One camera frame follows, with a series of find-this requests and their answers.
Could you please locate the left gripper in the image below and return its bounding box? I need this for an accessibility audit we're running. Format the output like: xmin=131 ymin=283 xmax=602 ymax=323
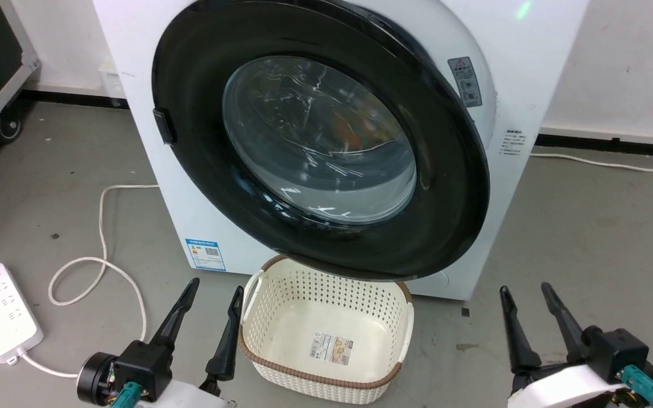
xmin=76 ymin=277 xmax=245 ymax=408

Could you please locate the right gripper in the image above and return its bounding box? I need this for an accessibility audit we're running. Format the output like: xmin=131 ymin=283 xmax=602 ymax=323
xmin=499 ymin=282 xmax=653 ymax=408

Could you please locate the black door latch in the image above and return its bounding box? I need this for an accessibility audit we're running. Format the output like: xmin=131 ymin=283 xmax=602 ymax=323
xmin=152 ymin=108 xmax=179 ymax=146

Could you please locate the black round washing machine door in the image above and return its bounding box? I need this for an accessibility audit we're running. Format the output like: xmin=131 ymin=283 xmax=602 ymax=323
xmin=152 ymin=0 xmax=490 ymax=282

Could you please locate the white front-load washing machine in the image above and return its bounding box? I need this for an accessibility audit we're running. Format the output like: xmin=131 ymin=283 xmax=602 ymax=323
xmin=93 ymin=0 xmax=591 ymax=301

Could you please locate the blue energy label sticker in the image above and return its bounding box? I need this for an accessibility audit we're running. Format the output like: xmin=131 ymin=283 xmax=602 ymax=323
xmin=185 ymin=238 xmax=227 ymax=272

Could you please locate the white perforated laundry basket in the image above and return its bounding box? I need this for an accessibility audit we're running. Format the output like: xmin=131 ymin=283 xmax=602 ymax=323
xmin=239 ymin=255 xmax=415 ymax=405

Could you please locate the basket product label sticker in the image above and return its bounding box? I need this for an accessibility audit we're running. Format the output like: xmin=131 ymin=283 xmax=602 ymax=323
xmin=309 ymin=333 xmax=355 ymax=366

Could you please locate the small printed text label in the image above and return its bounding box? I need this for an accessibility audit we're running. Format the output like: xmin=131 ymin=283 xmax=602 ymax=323
xmin=499 ymin=129 xmax=527 ymax=157

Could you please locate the grey warning label sticker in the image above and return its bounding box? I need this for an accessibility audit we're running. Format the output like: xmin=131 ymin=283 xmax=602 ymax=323
xmin=447 ymin=57 xmax=484 ymax=108

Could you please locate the black caster wheel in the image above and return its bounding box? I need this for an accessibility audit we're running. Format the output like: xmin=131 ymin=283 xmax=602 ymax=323
xmin=0 ymin=110 xmax=24 ymax=145

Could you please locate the white power strip cable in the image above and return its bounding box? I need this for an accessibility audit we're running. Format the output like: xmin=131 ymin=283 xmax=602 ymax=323
xmin=18 ymin=183 xmax=160 ymax=379

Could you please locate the thin white floor cable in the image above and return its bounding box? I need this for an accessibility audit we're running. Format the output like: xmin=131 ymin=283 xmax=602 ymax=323
xmin=529 ymin=152 xmax=653 ymax=173

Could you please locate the white wall socket box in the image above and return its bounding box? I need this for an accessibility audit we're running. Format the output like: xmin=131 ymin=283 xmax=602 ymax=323
xmin=99 ymin=59 xmax=126 ymax=100

